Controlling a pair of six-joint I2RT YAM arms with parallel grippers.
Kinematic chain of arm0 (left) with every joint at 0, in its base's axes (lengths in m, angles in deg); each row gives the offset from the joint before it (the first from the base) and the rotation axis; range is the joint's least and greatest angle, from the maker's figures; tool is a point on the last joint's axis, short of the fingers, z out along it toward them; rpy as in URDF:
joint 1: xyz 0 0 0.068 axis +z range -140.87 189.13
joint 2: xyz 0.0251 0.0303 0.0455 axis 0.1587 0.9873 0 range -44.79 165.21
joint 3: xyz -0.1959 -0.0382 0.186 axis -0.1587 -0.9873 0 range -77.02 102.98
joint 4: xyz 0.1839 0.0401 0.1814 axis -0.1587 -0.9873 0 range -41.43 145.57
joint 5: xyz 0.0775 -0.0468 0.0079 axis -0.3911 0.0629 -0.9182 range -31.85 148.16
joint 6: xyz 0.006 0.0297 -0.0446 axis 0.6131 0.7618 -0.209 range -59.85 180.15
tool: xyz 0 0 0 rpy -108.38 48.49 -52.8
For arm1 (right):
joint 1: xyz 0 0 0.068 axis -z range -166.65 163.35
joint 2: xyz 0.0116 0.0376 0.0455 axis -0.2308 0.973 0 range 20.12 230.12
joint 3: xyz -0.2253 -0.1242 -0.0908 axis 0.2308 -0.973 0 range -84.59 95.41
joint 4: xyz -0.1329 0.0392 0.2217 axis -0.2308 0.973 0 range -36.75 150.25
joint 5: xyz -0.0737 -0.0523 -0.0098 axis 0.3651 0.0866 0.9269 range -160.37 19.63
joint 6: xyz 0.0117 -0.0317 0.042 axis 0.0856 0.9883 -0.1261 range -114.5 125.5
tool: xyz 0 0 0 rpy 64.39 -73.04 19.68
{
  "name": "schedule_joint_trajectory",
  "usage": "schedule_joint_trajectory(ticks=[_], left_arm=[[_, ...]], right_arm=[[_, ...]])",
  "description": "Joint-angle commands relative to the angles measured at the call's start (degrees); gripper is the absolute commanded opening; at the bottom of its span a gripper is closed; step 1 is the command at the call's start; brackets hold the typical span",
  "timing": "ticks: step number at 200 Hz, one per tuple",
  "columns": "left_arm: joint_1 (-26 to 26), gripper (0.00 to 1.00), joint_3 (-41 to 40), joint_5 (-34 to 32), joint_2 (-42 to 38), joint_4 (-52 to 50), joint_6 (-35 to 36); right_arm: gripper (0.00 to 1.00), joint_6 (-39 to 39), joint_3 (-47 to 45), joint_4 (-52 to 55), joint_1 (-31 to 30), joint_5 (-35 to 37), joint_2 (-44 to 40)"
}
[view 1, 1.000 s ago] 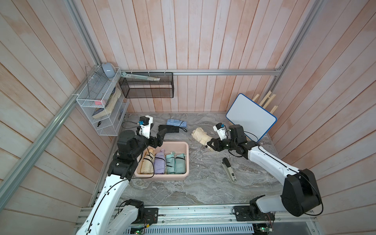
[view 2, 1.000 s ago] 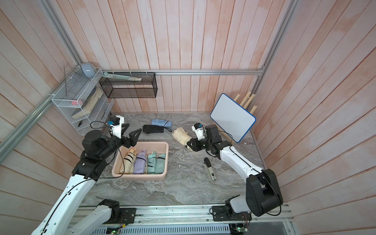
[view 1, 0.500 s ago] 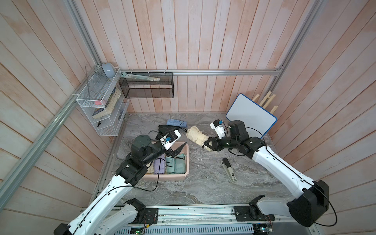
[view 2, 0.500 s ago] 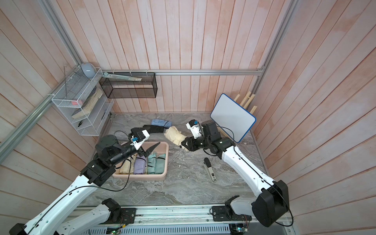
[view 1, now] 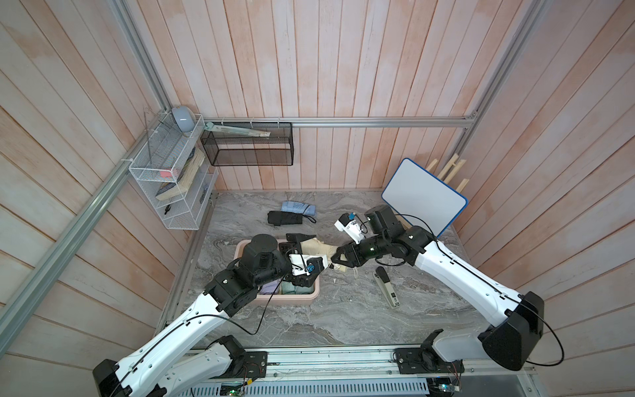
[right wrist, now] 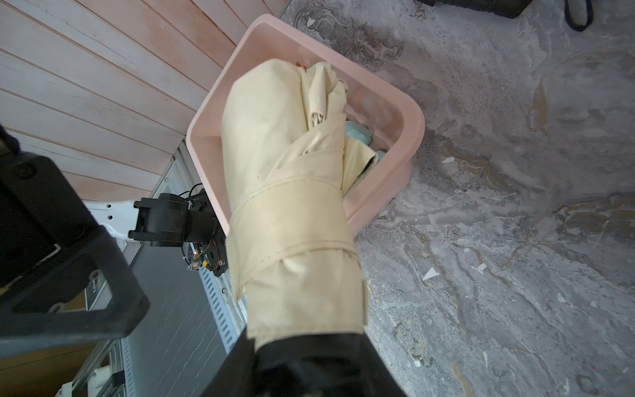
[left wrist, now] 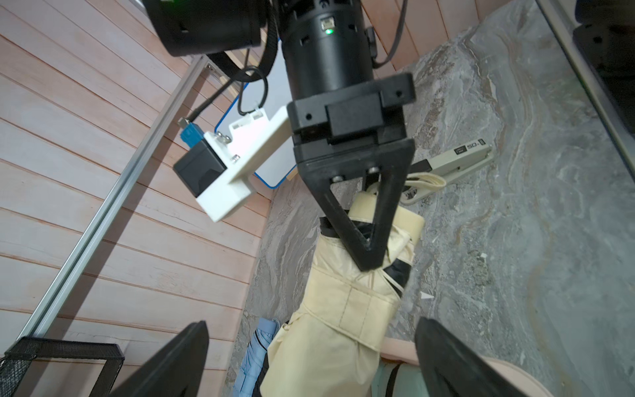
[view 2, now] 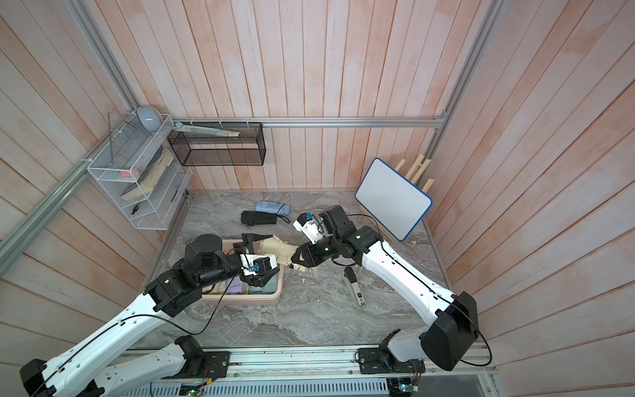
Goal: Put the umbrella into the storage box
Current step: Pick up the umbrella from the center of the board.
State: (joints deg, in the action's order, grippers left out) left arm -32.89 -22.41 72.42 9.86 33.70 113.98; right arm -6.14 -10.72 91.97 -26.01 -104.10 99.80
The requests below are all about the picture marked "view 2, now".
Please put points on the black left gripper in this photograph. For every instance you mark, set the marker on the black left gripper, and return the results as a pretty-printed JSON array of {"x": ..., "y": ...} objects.
[{"x": 250, "y": 237}]

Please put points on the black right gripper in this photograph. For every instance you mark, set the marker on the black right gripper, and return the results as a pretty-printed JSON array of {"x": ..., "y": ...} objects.
[{"x": 310, "y": 255}]

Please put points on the tan beige umbrella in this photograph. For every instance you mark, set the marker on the tan beige umbrella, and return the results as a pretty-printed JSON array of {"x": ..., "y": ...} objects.
[{"x": 282, "y": 251}]

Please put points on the pink plastic storage box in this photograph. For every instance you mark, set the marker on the pink plastic storage box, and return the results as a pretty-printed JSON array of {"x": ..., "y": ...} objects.
[{"x": 252, "y": 296}]

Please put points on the mint green umbrella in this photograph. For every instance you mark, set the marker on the mint green umbrella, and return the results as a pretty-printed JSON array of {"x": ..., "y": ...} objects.
[{"x": 271, "y": 286}]

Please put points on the purple umbrella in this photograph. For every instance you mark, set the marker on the purple umbrella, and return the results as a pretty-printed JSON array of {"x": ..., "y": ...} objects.
[{"x": 236, "y": 287}]

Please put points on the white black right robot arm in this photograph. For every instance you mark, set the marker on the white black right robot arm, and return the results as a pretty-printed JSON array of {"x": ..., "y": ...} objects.
[{"x": 450, "y": 320}]

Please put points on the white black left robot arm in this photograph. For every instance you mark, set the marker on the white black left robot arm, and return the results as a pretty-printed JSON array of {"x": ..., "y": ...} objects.
[{"x": 87, "y": 369}]

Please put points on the black folded umbrella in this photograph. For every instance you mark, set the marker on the black folded umbrella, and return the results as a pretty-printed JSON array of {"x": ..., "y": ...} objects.
[{"x": 255, "y": 218}]

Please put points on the blue folded umbrella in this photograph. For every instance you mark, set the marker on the blue folded umbrella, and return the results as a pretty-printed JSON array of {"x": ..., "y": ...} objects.
[{"x": 276, "y": 208}]

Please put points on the blue framed whiteboard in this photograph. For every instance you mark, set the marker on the blue framed whiteboard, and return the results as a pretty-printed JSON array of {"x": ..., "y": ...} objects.
[{"x": 393, "y": 198}]

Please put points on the wooden brush on shelf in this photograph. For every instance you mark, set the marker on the wooden brush on shelf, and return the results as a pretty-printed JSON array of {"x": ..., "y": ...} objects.
[{"x": 150, "y": 176}]

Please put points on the pale green ruler tool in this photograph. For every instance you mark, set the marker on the pale green ruler tool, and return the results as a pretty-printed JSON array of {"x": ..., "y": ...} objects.
[{"x": 204, "y": 131}]

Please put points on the small wooden easel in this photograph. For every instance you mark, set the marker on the small wooden easel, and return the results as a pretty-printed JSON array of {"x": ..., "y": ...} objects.
[{"x": 416, "y": 171}]

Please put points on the grey round speaker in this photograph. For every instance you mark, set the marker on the grey round speaker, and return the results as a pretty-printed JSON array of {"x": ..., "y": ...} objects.
[{"x": 150, "y": 118}]

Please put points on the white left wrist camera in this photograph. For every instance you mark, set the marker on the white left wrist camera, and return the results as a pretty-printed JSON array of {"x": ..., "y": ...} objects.
[{"x": 260, "y": 265}]

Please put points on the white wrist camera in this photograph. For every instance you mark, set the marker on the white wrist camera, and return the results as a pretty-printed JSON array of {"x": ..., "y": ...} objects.
[
  {"x": 307, "y": 224},
  {"x": 260, "y": 265}
]

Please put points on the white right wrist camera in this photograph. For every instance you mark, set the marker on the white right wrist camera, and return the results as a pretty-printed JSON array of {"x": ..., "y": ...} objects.
[{"x": 307, "y": 224}]

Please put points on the black wire mesh basket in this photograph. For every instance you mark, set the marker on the black wire mesh basket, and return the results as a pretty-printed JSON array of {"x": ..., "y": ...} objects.
[{"x": 247, "y": 150}]

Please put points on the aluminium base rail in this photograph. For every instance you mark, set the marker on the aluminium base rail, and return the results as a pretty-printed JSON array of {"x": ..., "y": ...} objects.
[{"x": 354, "y": 370}]

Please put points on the white wire shelf rack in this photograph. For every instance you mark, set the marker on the white wire shelf rack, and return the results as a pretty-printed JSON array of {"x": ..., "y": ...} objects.
[{"x": 140, "y": 172}]

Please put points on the aluminium wall rail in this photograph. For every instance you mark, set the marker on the aluminium wall rail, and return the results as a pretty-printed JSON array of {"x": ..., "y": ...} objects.
[{"x": 323, "y": 122}]

